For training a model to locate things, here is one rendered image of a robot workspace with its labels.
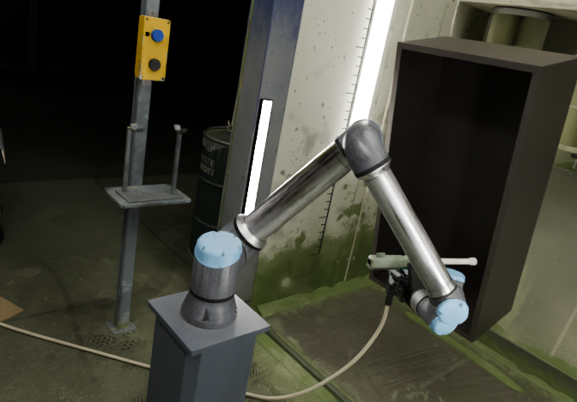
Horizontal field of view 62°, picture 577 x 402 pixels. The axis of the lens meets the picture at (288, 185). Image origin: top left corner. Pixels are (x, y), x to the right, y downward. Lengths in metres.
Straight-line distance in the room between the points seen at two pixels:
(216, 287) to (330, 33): 1.49
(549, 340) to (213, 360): 2.04
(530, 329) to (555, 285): 0.29
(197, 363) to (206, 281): 0.25
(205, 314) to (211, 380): 0.21
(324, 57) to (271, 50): 0.35
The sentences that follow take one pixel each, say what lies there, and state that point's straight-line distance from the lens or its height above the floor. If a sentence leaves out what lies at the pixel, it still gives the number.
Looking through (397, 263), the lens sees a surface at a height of 0.82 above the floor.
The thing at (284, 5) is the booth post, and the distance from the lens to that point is 2.35.
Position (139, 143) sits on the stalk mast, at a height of 0.99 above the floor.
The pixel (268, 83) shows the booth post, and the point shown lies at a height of 1.35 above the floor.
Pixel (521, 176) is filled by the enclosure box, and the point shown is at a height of 1.24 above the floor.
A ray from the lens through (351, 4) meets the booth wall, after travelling 2.65.
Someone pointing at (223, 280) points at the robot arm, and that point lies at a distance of 1.57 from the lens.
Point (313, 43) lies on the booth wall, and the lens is 2.49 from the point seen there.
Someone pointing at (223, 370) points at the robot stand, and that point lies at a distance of 1.70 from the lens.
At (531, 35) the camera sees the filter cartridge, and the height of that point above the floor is 1.84.
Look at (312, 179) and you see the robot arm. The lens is 1.57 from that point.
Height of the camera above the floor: 1.57
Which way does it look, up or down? 17 degrees down
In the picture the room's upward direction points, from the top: 11 degrees clockwise
